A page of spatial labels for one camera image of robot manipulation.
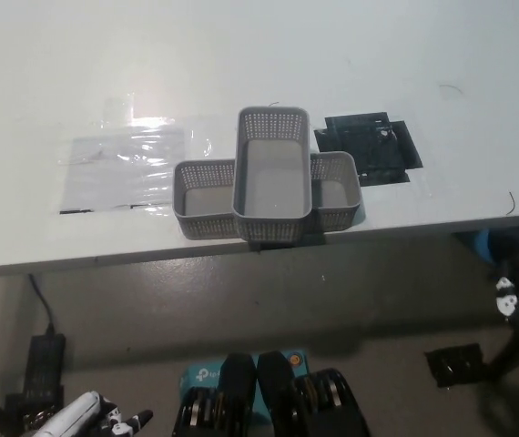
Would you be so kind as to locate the teal tp-link cardboard box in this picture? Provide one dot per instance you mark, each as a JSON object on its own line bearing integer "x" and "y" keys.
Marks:
{"x": 202, "y": 371}

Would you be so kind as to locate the black table foot plate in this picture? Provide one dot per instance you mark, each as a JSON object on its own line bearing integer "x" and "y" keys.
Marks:
{"x": 455, "y": 364}

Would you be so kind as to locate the clear plastic sheet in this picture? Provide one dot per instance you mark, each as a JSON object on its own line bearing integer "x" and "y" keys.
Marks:
{"x": 118, "y": 173}

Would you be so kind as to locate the black plastic base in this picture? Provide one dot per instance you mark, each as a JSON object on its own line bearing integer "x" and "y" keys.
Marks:
{"x": 18, "y": 403}

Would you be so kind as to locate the grey perforated plastic basket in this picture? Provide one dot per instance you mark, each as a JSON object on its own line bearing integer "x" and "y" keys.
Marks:
{"x": 271, "y": 182}
{"x": 196, "y": 200}

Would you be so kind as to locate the black power adapter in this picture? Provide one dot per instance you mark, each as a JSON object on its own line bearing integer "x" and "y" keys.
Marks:
{"x": 45, "y": 364}

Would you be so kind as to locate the blue round object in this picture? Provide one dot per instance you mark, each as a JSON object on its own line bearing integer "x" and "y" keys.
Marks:
{"x": 482, "y": 246}

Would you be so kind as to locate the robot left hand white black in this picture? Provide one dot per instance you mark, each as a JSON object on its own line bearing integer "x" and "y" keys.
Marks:
{"x": 77, "y": 414}

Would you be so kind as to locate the black table leg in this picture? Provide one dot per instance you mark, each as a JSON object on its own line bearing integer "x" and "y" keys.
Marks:
{"x": 510, "y": 355}

